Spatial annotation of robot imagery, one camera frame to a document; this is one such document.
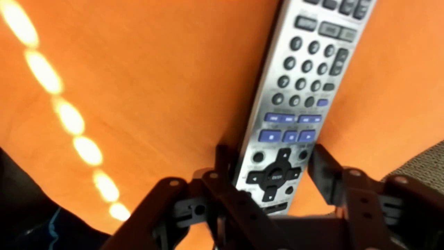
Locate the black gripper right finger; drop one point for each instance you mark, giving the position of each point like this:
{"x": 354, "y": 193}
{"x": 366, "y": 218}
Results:
{"x": 355, "y": 200}

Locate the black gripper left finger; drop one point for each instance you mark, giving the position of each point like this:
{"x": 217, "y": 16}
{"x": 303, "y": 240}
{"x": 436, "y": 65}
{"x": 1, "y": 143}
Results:
{"x": 235, "y": 219}

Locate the dark navy pillow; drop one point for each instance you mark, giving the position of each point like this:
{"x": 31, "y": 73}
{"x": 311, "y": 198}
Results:
{"x": 29, "y": 219}

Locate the silver remote control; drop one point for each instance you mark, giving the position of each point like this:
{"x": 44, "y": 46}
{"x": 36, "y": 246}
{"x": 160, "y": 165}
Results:
{"x": 309, "y": 50}

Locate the orange pillow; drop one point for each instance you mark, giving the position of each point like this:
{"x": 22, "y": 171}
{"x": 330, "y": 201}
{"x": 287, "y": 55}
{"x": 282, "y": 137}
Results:
{"x": 115, "y": 108}

